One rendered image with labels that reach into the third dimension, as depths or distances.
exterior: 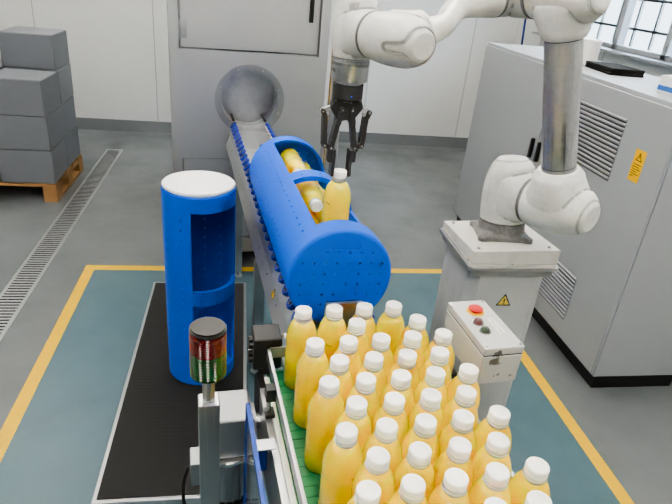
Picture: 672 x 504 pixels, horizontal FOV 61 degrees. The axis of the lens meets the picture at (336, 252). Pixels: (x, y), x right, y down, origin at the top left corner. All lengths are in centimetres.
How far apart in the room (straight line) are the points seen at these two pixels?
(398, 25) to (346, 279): 64
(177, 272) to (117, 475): 76
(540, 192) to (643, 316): 148
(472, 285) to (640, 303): 131
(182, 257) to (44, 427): 97
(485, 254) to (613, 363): 152
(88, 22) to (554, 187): 558
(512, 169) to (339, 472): 120
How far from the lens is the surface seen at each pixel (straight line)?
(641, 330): 321
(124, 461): 234
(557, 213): 181
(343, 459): 103
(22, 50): 515
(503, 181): 192
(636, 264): 296
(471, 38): 696
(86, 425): 273
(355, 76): 140
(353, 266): 149
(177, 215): 221
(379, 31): 127
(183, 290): 235
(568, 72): 170
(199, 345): 98
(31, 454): 267
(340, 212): 150
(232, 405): 144
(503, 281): 198
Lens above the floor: 181
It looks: 26 degrees down
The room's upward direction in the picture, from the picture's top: 6 degrees clockwise
